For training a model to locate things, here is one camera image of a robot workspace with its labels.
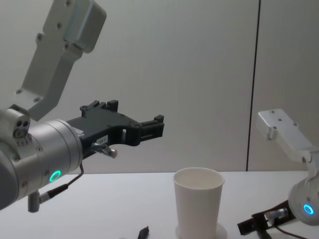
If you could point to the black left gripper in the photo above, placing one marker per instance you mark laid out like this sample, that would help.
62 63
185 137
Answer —
109 127

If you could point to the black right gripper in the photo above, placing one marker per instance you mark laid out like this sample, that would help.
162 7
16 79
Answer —
254 221

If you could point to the white paper cup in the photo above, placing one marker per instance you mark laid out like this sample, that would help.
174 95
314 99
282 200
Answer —
198 199

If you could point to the white table cloth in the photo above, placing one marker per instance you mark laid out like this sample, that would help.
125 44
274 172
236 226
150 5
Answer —
112 211

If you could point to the small dark object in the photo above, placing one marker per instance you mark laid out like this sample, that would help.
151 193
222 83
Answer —
144 232

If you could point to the pale backdrop wall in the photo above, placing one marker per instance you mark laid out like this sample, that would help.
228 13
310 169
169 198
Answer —
187 62

